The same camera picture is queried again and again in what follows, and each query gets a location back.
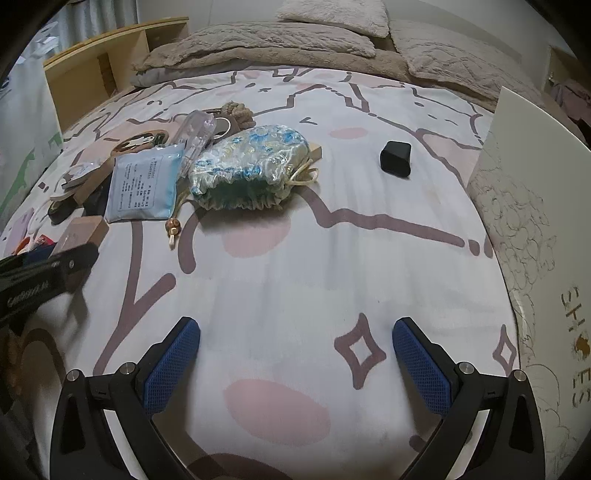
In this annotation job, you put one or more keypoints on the clear plastic bag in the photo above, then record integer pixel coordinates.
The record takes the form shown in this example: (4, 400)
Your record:
(196, 129)

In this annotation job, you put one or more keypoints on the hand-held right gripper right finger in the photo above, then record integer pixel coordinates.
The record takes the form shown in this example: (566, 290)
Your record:
(422, 369)

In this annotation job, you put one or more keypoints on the cartoon printed blanket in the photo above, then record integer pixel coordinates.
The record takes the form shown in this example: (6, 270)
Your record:
(277, 277)

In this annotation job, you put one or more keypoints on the black charger cube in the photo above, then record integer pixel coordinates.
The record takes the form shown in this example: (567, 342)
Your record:
(395, 159)

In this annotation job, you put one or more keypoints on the long textured beige pillow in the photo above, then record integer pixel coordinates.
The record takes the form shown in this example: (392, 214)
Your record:
(268, 41)

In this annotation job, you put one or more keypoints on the wooden wall cubby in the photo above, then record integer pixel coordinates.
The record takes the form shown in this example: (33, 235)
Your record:
(561, 62)

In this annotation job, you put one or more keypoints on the pink card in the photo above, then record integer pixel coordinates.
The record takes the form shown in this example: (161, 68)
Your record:
(18, 226)

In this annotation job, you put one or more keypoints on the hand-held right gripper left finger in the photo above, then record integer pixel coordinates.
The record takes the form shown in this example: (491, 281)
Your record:
(168, 364)

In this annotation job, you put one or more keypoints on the grey curtain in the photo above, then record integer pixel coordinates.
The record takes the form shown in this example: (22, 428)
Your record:
(101, 11)

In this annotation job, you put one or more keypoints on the beige fleece blanket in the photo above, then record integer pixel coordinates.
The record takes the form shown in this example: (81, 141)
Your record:
(152, 69)

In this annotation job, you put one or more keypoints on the pink clothes pile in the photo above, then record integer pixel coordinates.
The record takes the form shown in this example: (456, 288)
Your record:
(575, 99)

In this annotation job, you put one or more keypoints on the white cardboard box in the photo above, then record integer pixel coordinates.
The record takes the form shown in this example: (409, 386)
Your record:
(531, 184)

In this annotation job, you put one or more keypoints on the zigzag textured beige pillow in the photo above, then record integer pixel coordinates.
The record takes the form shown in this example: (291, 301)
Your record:
(452, 60)

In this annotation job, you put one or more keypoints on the wooden bedside shelf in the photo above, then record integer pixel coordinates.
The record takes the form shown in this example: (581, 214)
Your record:
(115, 37)

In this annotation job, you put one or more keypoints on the white tote bag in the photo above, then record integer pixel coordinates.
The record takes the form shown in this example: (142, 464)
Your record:
(27, 129)

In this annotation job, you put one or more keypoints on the square light wooden coaster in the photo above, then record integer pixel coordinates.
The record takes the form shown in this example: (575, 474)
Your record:
(83, 230)

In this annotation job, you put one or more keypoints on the dark tape roll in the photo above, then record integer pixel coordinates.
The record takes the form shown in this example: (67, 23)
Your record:
(62, 213)

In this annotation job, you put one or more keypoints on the fluffy square pillow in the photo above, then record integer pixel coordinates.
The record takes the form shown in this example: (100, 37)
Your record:
(337, 16)

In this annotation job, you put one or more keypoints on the small red packet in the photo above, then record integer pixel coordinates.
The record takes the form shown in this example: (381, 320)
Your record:
(39, 241)

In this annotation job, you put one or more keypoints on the blue face mask packet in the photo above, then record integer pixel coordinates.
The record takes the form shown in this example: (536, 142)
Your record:
(141, 184)

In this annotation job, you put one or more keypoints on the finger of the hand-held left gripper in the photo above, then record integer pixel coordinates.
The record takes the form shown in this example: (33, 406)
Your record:
(40, 250)
(76, 263)

